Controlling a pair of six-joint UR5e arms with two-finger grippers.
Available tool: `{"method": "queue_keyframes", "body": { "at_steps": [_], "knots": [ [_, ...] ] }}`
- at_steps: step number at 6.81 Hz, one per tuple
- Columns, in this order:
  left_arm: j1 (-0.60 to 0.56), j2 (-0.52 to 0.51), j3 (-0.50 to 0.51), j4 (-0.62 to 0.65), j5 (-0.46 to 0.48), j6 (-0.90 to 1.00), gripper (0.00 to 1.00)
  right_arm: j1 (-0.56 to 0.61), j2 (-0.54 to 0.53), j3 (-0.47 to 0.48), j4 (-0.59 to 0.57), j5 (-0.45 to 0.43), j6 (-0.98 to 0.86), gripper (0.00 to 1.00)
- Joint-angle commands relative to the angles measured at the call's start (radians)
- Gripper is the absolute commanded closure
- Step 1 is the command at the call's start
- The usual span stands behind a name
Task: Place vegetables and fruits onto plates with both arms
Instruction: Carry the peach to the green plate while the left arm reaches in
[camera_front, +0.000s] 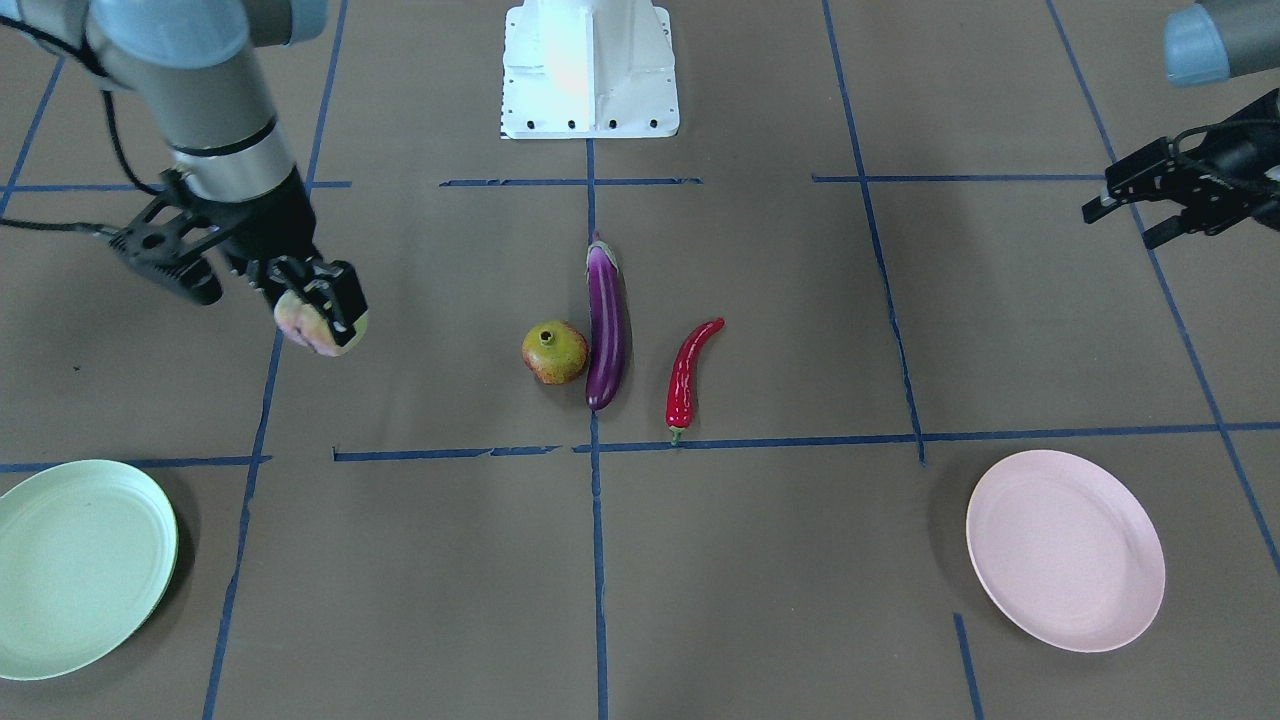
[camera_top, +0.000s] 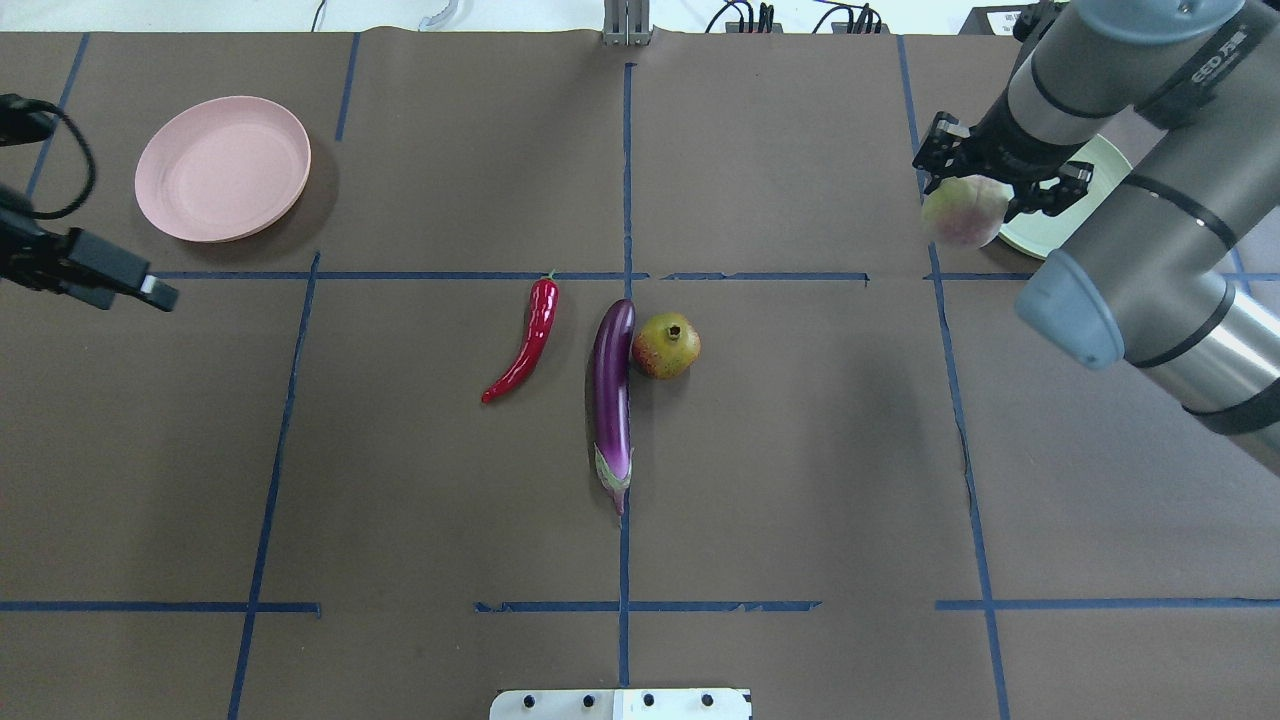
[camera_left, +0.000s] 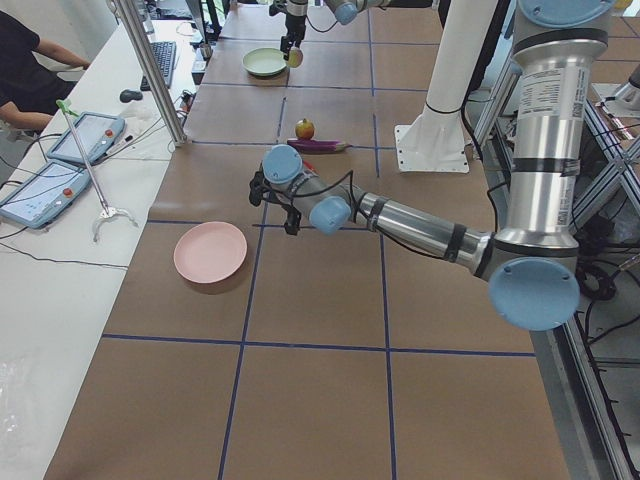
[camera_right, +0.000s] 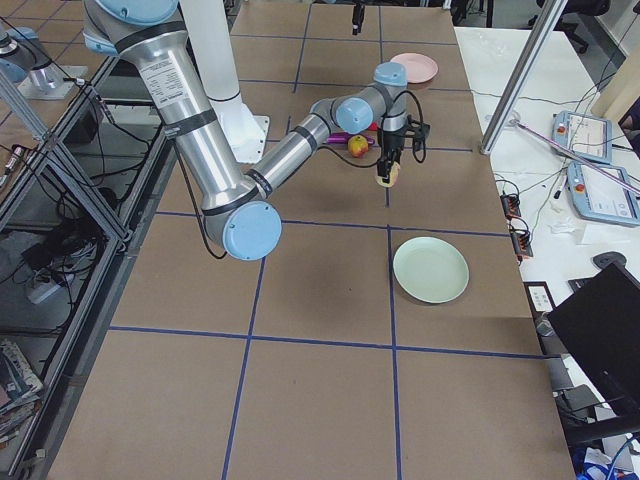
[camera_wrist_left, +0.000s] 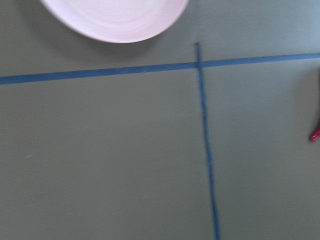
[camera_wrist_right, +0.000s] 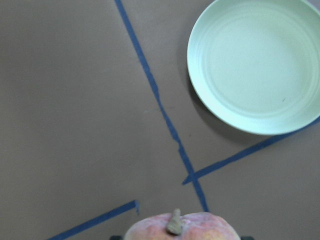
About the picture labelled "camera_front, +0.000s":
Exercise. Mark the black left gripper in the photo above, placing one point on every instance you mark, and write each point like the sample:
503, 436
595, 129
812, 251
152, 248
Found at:
1243, 158

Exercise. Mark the purple eggplant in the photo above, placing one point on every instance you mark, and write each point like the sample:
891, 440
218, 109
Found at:
608, 325

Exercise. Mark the pink plate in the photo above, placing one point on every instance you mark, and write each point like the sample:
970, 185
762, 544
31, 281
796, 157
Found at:
1065, 551

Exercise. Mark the light green plate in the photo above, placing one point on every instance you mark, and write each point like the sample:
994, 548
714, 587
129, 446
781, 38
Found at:
88, 549

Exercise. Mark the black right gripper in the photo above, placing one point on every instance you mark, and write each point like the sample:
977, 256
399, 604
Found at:
268, 223

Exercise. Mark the pale pink peach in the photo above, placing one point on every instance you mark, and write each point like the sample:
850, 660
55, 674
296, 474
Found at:
304, 326

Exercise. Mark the red-green pomegranate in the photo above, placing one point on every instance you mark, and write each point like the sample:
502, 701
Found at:
555, 352

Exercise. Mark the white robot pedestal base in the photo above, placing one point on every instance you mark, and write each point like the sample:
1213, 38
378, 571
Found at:
588, 69

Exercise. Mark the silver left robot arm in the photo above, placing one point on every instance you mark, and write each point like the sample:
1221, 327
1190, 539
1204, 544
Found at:
1211, 42

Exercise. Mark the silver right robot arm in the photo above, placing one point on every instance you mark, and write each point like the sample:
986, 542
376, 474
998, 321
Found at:
234, 185

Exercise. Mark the red chili pepper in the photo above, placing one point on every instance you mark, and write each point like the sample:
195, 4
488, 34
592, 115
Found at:
680, 401

